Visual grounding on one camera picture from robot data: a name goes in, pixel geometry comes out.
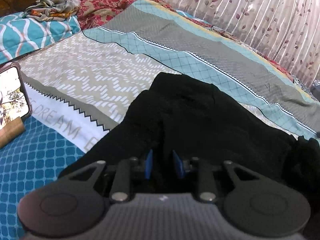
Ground black pants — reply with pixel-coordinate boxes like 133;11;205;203
58;72;320;240

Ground patterned teal grey bedsheet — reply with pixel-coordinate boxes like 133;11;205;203
1;0;319;239

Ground wooden phone stand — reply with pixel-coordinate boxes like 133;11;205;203
0;117;25;148

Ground smartphone with lit screen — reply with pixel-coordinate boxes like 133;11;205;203
0;62;32;129

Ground teal white wavy pillow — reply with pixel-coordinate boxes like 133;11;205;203
1;12;80;63

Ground beige leaf-print curtain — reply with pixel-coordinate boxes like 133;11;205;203
164;0;319;86

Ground red floral blanket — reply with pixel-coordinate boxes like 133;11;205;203
78;0;296;71

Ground crumpled floral cloth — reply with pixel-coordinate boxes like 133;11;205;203
23;0;81;22

